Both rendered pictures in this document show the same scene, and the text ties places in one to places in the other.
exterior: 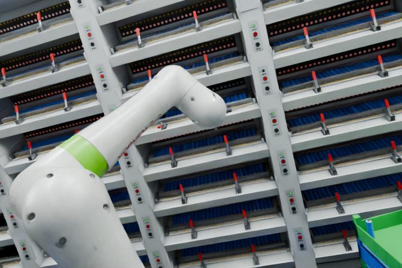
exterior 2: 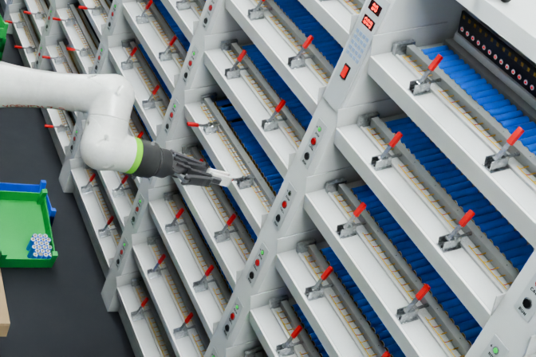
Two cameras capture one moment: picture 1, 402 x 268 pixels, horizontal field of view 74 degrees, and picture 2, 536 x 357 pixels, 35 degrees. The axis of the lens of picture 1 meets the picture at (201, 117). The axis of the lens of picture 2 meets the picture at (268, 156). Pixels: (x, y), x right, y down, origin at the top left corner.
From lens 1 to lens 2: 182 cm
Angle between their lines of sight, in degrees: 47
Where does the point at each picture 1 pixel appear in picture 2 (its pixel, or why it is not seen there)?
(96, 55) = not seen: outside the picture
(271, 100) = (272, 237)
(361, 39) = (377, 301)
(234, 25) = (312, 103)
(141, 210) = (144, 186)
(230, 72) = (273, 151)
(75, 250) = not seen: outside the picture
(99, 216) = not seen: outside the picture
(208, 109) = (83, 145)
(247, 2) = (334, 92)
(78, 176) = not seen: outside the picture
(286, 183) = (219, 343)
